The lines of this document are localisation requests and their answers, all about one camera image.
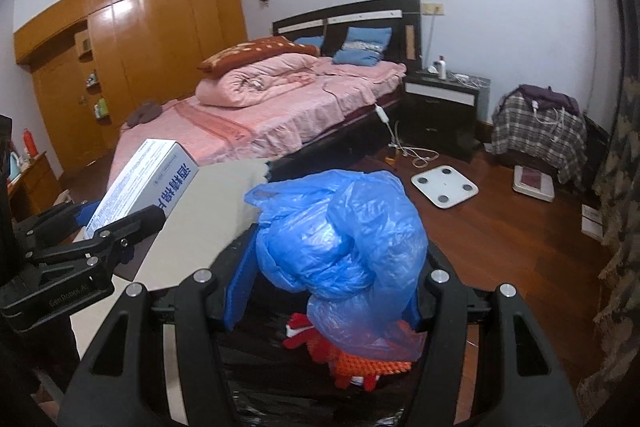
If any white blue paper box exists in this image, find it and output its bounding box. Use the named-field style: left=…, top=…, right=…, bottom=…
left=85, top=139, right=198, bottom=239

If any orange foam net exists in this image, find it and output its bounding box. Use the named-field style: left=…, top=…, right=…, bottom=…
left=305, top=327, right=412, bottom=391

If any red knit glove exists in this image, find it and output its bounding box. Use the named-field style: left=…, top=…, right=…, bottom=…
left=282, top=313, right=320, bottom=352

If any blue plastic bag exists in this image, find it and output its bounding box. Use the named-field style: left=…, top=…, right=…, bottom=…
left=244, top=169, right=428, bottom=362

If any black lined trash bin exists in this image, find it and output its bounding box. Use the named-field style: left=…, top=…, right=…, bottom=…
left=214, top=241, right=482, bottom=427

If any wooden sideboard cabinet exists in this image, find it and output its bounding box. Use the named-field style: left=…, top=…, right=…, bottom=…
left=9, top=153, right=62, bottom=222

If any camouflage curtain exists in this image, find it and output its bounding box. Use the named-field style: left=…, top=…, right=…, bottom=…
left=577, top=77, right=640, bottom=418

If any red thermos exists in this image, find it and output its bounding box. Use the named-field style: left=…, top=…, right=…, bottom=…
left=23, top=128, right=39, bottom=158

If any beige table cloth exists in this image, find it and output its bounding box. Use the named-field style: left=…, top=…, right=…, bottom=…
left=70, top=159, right=269, bottom=426

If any brown neck pillow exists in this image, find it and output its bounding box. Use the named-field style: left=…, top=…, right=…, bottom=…
left=126, top=101, right=163, bottom=128

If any white bathroom scale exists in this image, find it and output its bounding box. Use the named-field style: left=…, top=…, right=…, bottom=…
left=411, top=165, right=480, bottom=209

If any wooden wardrobe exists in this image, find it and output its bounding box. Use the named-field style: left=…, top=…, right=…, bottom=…
left=13, top=0, right=246, bottom=173

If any plaid covered chair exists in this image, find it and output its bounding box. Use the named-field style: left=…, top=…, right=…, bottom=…
left=491, top=84, right=587, bottom=184

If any black white nightstand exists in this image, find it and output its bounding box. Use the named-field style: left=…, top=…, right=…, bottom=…
left=399, top=70, right=490, bottom=162

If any brown patterned blanket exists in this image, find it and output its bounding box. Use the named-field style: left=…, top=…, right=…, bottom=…
left=198, top=36, right=320, bottom=79

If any folded pink quilt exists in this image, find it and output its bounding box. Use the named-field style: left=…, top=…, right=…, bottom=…
left=195, top=53, right=319, bottom=108

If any white lotion bottle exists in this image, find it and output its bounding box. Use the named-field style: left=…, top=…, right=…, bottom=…
left=437, top=55, right=447, bottom=80

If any pink covered bed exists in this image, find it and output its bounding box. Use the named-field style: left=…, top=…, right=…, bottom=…
left=110, top=56, right=407, bottom=179

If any blue pillow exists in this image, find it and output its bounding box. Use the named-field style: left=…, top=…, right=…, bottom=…
left=332, top=27, right=393, bottom=67

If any dark bed headboard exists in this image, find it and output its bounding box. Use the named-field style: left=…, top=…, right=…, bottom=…
left=271, top=0, right=423, bottom=72

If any white cable with controller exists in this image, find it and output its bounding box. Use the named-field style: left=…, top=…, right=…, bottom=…
left=322, top=76, right=442, bottom=169

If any wall power socket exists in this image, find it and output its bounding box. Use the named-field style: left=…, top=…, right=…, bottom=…
left=421, top=2, right=445, bottom=16

